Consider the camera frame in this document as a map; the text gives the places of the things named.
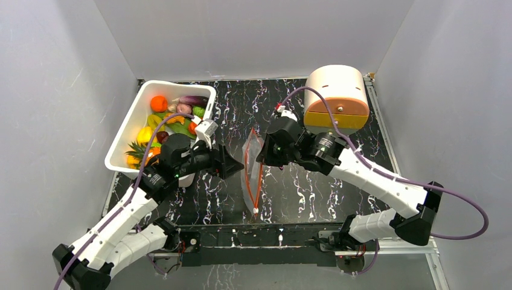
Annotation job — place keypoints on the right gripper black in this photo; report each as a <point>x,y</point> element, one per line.
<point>273,145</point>

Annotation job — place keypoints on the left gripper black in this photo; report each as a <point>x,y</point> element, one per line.
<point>223,164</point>

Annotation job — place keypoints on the clear zip bag orange zipper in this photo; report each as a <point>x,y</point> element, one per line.
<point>251,176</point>

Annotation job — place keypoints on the toy pineapple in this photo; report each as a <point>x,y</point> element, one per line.
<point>137,151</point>

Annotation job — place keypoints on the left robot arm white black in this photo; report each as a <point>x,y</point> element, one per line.
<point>92,261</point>

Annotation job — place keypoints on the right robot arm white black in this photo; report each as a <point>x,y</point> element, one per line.
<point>412,209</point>

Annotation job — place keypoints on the red tomato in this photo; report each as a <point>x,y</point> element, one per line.
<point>192,128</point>

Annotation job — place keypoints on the green vegetable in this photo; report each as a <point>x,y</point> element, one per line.
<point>198,111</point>

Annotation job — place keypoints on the orange maple leaf toy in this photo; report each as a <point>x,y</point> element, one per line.
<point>173,119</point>

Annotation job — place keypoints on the red onion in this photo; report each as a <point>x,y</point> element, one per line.
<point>184,108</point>

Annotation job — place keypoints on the purple eggplant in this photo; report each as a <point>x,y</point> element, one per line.
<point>192,100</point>

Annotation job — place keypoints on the yellow green starfruit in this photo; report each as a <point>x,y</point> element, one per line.
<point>153,121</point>

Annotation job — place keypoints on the yellow bell pepper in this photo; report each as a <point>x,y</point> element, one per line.
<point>144,135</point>

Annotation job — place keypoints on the orange fruit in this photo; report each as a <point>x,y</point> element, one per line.
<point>159,104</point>

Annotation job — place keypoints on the white plastic bin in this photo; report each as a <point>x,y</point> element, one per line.
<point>136,118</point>

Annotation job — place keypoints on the round drawer cabinet cream orange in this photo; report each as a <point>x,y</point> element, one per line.
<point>343,88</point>

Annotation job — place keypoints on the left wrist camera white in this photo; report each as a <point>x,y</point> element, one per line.
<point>204,130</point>

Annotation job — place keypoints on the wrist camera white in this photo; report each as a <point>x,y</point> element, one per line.
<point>282,111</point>
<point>204,130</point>

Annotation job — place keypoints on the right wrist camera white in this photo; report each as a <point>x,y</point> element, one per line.
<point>282,111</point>

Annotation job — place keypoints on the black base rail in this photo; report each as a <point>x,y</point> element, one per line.
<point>266,244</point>

